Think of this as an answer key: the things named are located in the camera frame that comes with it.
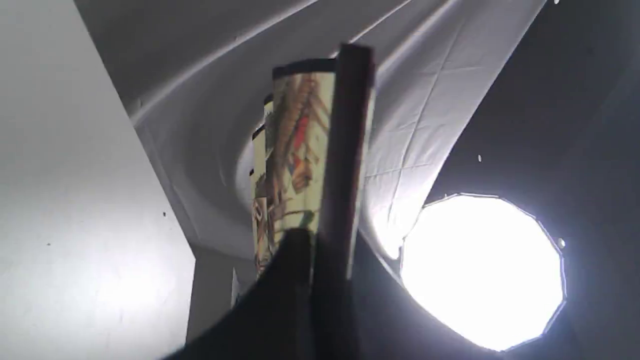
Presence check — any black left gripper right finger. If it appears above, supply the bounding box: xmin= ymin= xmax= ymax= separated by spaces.
xmin=350 ymin=234 xmax=496 ymax=360

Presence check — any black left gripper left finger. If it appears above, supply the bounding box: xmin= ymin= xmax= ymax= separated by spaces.
xmin=167 ymin=228 xmax=313 ymax=360

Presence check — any folding paper fan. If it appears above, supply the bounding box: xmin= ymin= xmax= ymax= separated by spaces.
xmin=249 ymin=43 xmax=376 ymax=360

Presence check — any round studio softbox light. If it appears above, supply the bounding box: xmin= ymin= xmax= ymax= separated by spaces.
xmin=400 ymin=193 xmax=567 ymax=353

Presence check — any grey backdrop curtain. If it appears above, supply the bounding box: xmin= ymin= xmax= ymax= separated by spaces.
xmin=75 ymin=0 xmax=545 ymax=258

